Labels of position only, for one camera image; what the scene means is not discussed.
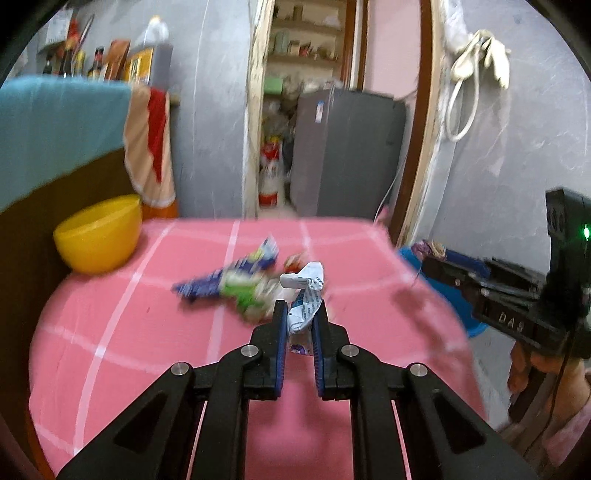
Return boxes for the blue white snack wrapper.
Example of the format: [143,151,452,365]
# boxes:
[172,237,280,306]

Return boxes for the dark glass bottle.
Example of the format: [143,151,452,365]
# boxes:
[87,46,106,80]

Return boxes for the white hanging cable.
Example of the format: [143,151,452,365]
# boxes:
[445,28,511,142]

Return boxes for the brown packet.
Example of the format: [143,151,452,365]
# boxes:
[103,39,133,82]

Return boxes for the brown wooden cabinet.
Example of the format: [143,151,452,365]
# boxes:
[0,148,145,467]

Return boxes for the green snack wrapper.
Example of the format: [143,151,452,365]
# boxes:
[220,270,279,322]

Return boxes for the blue plastic basin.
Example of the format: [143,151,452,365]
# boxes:
[399,247,488,339]

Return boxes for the crumpled purple wrapper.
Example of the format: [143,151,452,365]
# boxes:
[413,239,447,260]

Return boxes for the grey box with orange label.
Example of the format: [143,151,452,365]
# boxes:
[126,44,174,88]

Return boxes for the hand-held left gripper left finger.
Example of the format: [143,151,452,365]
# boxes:
[55,299,290,480]

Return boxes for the yellow plastic bowl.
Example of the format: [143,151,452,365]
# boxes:
[52,194,143,275]

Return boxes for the grey refrigerator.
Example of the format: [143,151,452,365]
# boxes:
[291,88,407,219]

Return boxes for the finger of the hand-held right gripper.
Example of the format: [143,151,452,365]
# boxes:
[482,257,548,297]
[421,255,491,301]

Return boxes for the teal cloth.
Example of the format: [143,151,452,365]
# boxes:
[0,76,134,214]

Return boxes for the brown wooden door frame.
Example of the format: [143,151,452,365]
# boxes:
[388,0,447,246]

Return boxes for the orange red striped cloth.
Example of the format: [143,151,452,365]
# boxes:
[122,85,178,208]

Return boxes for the red white cylinder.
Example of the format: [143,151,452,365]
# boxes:
[258,136,284,208]

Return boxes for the pink garment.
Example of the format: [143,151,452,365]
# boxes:
[503,405,588,468]

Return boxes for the orange plastic item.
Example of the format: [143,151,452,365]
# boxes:
[140,202,179,220]

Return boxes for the person's right hand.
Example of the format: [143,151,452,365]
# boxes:
[507,344,591,416]

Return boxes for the pink checked tablecloth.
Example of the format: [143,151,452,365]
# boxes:
[28,217,488,480]

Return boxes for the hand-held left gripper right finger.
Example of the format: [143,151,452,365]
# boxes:
[311,299,539,480]

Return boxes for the pale wooden door frame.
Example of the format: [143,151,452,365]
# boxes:
[242,0,276,219]

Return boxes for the white plastic bag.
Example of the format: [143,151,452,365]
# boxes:
[137,16,170,47]

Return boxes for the wall shelf with jars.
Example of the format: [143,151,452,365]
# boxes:
[268,0,348,66]

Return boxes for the red capped bottle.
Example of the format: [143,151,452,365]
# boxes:
[59,21,82,77]

